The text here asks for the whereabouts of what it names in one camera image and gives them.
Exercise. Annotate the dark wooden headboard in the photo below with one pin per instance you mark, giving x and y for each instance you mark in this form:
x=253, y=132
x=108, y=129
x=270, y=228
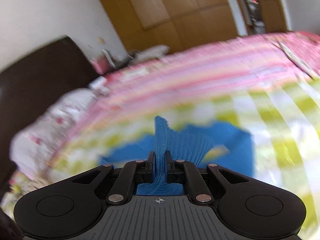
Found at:
x=32, y=84

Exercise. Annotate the grey folded cloth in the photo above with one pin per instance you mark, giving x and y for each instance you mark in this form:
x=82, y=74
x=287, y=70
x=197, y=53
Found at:
x=155, y=52

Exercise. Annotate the wooden wardrobe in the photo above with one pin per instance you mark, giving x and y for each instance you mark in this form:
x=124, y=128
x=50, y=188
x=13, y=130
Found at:
x=179, y=24

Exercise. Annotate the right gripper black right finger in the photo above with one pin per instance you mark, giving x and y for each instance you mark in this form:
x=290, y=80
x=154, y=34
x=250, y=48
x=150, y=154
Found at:
x=187, y=174

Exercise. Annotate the pink storage box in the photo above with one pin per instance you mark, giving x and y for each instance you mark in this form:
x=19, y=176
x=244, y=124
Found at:
x=101, y=65

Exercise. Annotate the pink striped blanket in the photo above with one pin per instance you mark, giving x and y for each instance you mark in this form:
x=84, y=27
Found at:
x=250, y=82

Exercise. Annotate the white pillow pink dots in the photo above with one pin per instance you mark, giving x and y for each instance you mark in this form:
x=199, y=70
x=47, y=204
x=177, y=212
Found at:
x=32, y=147

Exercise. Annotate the wooden door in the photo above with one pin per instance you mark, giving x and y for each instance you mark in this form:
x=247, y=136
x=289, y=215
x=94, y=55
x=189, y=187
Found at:
x=267, y=15

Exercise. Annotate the green white checkered sheet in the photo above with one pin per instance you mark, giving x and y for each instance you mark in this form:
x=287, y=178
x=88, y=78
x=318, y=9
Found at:
x=286, y=157

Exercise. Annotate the blue knit striped sweater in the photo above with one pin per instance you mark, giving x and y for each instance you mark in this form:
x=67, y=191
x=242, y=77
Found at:
x=219, y=142

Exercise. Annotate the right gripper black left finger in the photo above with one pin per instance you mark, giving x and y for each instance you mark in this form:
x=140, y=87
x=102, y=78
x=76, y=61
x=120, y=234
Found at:
x=131, y=175

